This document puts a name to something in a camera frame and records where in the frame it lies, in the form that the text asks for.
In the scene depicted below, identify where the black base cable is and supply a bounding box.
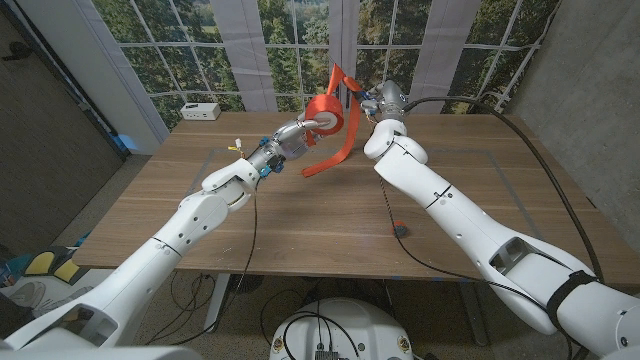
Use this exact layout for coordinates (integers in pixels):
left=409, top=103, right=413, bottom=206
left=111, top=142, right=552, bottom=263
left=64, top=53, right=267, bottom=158
left=259, top=288, right=362, bottom=360

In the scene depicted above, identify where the yellow black foam pad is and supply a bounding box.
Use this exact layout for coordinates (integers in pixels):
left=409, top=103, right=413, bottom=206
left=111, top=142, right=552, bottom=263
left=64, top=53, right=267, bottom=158
left=24, top=247, right=91, bottom=284

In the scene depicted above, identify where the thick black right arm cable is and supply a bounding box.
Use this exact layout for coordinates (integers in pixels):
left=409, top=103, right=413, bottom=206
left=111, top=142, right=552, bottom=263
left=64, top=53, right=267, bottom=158
left=402, top=95, right=606, bottom=284

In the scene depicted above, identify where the grey table leg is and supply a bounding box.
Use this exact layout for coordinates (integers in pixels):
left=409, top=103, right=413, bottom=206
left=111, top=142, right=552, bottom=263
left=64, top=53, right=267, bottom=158
left=457, top=279, right=489, bottom=347

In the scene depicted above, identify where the white power strip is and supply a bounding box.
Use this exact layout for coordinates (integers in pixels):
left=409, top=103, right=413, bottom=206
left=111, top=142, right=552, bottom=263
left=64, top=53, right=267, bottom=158
left=179, top=102, right=222, bottom=121

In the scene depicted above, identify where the black ribbed round object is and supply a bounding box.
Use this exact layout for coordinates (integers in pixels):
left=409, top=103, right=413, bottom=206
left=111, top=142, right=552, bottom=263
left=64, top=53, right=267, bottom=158
left=234, top=273, right=265, bottom=295

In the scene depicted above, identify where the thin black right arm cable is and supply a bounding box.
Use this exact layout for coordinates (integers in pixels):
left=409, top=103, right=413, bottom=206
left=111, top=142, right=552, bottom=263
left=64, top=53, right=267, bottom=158
left=378, top=175, right=576, bottom=360

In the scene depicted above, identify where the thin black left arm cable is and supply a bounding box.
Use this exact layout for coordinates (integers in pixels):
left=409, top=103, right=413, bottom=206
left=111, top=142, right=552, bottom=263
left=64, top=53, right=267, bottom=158
left=169, top=187, right=260, bottom=347

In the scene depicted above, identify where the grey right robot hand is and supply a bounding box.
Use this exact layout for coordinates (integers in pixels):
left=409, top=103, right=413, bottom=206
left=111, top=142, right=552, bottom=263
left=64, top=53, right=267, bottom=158
left=358, top=79, right=407, bottom=122

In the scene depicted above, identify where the orange ribbon roll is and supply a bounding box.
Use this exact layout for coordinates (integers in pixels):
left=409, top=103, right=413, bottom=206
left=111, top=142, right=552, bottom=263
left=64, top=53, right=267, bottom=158
left=300, top=63, right=362, bottom=179

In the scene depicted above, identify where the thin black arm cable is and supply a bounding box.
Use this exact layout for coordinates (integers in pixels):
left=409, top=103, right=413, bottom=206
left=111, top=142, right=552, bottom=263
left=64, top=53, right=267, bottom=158
left=378, top=175, right=576, bottom=360
left=169, top=187, right=260, bottom=347

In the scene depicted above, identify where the black floor cable loop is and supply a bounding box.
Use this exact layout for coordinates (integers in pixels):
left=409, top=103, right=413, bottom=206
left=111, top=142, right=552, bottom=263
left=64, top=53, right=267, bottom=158
left=144, top=272, right=217, bottom=346

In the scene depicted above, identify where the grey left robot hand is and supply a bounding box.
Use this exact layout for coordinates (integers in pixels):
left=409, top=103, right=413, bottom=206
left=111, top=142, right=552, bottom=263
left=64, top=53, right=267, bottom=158
left=269, top=112, right=334, bottom=162

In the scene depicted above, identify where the blue floor object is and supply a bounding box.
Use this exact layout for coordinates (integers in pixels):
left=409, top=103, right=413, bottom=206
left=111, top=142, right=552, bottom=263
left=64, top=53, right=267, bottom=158
left=116, top=133, right=141, bottom=152

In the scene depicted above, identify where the white table leg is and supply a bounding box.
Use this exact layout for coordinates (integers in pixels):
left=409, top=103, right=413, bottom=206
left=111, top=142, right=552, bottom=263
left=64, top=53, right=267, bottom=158
left=203, top=273, right=231, bottom=334

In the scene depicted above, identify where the printed window backdrop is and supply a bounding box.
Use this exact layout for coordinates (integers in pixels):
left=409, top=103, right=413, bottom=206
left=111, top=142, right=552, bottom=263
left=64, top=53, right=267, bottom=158
left=89, top=0, right=561, bottom=129

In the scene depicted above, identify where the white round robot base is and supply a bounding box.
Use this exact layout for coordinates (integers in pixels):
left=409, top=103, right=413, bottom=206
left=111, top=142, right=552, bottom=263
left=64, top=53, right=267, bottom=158
left=268, top=297, right=415, bottom=360

